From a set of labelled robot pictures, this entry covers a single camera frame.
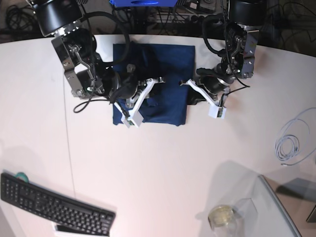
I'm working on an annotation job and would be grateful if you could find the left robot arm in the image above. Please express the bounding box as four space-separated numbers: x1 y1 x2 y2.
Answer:
194 0 267 106

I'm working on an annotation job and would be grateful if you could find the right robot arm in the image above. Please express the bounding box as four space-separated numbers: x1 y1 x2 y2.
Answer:
27 0 164 116

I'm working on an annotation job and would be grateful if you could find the black computer keyboard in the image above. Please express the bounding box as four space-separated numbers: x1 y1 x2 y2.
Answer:
0 173 116 236

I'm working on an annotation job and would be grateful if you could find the clear glass jar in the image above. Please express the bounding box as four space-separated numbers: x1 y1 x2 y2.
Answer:
208 205 238 237

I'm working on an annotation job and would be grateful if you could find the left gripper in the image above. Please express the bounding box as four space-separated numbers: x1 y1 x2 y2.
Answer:
192 68 235 101

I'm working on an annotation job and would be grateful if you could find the blue box with hole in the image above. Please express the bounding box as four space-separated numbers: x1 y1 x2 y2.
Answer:
110 0 177 7

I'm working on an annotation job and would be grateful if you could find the green tape roll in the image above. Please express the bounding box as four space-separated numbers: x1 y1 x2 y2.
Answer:
15 172 29 183

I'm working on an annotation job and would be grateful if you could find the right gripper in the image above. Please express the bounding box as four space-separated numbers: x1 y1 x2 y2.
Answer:
102 69 160 104

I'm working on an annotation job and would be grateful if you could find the dark blue t-shirt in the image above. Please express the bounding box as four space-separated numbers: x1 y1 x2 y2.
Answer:
113 42 195 126

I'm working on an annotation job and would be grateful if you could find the coiled white cable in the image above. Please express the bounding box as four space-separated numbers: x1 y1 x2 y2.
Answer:
275 107 316 166

